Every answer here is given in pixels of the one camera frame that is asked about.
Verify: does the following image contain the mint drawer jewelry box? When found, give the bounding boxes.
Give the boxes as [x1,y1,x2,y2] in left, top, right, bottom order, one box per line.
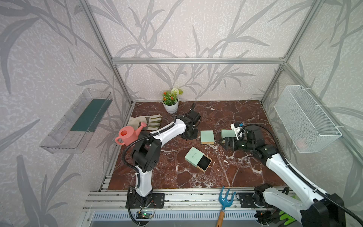
[200,130,215,144]

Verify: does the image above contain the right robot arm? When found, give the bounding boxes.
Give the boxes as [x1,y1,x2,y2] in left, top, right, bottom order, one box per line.
[218,123,346,227]

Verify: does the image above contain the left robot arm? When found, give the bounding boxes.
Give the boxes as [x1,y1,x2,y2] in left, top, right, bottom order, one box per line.
[122,108,201,208]

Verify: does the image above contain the potted plant white pot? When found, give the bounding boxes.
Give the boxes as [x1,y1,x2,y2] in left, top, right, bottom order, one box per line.
[162,88,183,114]

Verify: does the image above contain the beige gardening gloves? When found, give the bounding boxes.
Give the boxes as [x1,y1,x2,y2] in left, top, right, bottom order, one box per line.
[127,114,162,131]

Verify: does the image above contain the blue hand rake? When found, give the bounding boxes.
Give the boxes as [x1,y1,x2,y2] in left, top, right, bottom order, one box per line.
[216,186,236,227]

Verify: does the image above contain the pink watering can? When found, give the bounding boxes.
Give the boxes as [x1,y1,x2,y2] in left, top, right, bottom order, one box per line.
[115,123,147,146]

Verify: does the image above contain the green work glove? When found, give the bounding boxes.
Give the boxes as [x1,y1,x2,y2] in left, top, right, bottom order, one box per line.
[272,210,296,227]

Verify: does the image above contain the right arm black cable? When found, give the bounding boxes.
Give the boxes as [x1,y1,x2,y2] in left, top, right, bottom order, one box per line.
[240,124,363,226]

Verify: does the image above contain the white wire mesh basket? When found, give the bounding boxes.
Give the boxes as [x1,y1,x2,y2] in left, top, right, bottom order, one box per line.
[274,85,342,154]

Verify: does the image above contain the clear plastic wall shelf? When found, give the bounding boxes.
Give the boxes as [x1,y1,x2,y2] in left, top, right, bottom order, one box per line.
[40,89,113,154]

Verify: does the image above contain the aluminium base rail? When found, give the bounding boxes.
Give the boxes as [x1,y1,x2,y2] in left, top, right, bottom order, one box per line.
[82,188,324,220]

